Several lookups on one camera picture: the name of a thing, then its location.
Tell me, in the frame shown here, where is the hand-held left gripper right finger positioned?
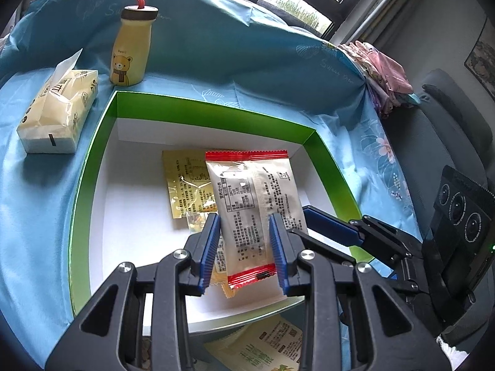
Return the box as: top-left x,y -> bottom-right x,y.
268,212 -> 453,371

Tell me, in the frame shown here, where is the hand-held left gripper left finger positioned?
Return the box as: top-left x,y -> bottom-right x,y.
44,212 -> 221,371

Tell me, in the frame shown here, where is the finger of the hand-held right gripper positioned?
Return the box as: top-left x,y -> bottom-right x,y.
288,229 -> 399,279
302,206 -> 424,267

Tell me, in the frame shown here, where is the white red-edged snack packet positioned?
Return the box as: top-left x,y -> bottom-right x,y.
205,149 -> 308,290

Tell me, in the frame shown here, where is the large yellow snack packet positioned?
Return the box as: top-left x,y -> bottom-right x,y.
161,150 -> 219,221

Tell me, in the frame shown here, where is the green cardboard box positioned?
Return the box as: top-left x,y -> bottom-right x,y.
69,91 -> 374,337

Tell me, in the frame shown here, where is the yellow green print snack packet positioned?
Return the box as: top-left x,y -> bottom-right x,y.
203,315 -> 304,371

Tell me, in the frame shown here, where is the grey chair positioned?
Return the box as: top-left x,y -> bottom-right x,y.
381,69 -> 495,352

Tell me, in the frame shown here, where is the folded pink cloth pile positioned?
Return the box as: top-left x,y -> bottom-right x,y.
338,41 -> 420,118

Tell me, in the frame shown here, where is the blue floral bedsheet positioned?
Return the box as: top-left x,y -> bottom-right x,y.
0,0 -> 424,356

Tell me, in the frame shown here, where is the pale yellow tissue pack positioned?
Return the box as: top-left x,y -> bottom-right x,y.
16,48 -> 99,154

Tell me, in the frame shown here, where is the yellow bear print bottle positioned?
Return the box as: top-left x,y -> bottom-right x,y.
109,0 -> 158,87

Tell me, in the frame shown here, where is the framed wall picture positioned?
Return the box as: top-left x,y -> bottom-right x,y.
464,15 -> 495,99

